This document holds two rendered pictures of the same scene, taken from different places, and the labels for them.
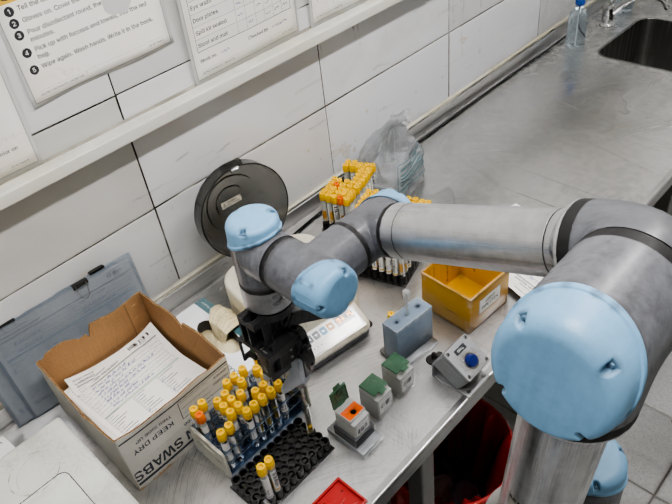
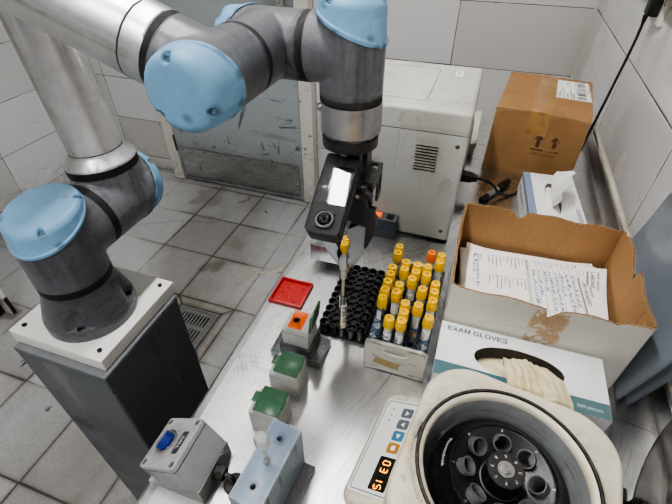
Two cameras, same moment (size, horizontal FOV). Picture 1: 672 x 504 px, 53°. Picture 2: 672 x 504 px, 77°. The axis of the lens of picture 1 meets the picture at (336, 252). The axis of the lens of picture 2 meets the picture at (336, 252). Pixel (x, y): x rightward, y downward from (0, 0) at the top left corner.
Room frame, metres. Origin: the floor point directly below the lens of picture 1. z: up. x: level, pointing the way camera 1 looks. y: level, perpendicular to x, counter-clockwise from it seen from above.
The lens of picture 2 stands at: (1.15, -0.16, 1.48)
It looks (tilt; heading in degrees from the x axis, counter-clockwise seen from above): 41 degrees down; 150
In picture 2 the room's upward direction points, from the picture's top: straight up
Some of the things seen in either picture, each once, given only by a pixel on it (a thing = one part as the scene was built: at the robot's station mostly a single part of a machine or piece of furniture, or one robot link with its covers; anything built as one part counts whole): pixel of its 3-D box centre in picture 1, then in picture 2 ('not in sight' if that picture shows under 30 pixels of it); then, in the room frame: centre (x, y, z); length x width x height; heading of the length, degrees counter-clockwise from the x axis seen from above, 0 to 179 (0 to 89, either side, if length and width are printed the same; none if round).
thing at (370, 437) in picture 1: (354, 430); (300, 342); (0.73, 0.01, 0.89); 0.09 x 0.05 x 0.04; 42
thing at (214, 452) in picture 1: (252, 415); (406, 314); (0.78, 0.20, 0.91); 0.20 x 0.10 x 0.07; 132
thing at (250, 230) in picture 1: (259, 248); (349, 48); (0.72, 0.10, 1.35); 0.09 x 0.08 x 0.11; 42
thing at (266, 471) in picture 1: (278, 449); (354, 283); (0.68, 0.15, 0.93); 0.17 x 0.09 x 0.11; 132
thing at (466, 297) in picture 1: (464, 286); not in sight; (1.02, -0.26, 0.93); 0.13 x 0.13 x 0.10; 38
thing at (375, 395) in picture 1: (375, 396); (288, 374); (0.78, -0.04, 0.91); 0.05 x 0.04 x 0.07; 42
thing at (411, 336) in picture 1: (408, 331); (271, 479); (0.92, -0.12, 0.92); 0.10 x 0.07 x 0.10; 126
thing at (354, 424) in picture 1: (352, 421); (300, 332); (0.73, 0.01, 0.92); 0.05 x 0.04 x 0.06; 42
